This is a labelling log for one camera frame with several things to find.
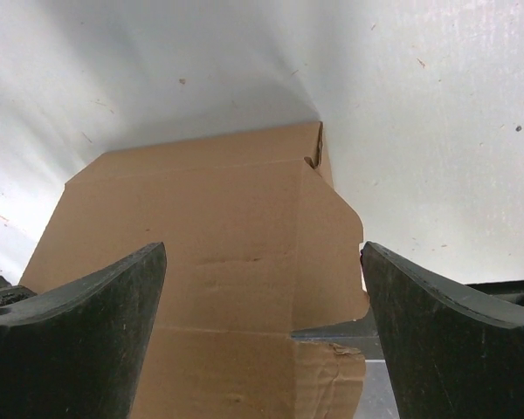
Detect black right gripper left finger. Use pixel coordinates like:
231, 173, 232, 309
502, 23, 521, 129
0, 243, 166, 418

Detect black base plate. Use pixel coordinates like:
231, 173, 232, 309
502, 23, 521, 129
0, 276, 36, 307

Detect brown cardboard box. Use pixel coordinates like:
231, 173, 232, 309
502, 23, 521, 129
21, 121, 369, 418

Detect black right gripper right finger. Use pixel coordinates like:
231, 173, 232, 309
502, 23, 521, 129
361, 242, 524, 418

